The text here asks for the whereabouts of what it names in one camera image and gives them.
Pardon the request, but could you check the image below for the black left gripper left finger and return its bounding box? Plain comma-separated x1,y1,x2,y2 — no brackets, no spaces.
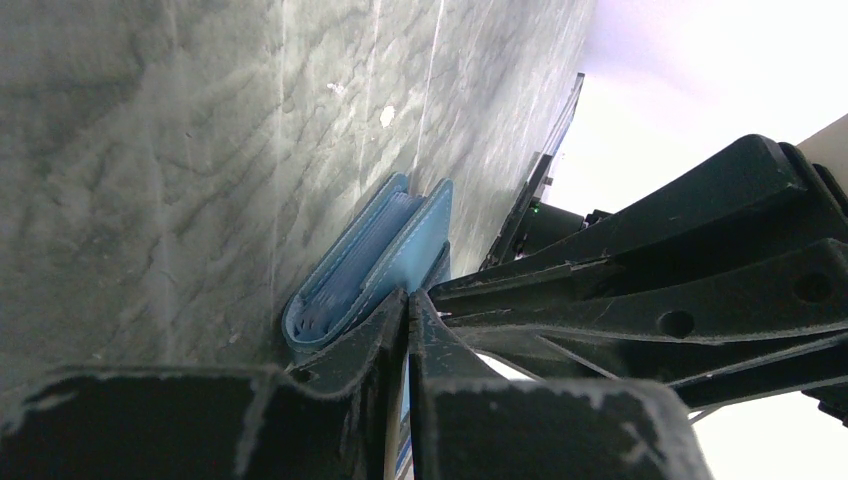
1,289,408,479

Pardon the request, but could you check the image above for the blue leather card holder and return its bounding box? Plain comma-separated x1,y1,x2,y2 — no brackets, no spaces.
281,172,453,363

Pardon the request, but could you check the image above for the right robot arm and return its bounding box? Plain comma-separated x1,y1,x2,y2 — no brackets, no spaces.
428,134,847,419

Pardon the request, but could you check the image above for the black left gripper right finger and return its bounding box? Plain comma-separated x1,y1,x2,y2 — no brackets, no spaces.
409,290,711,479

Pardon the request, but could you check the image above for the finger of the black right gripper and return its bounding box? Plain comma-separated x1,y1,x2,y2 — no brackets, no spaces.
440,239,847,410
429,134,847,316

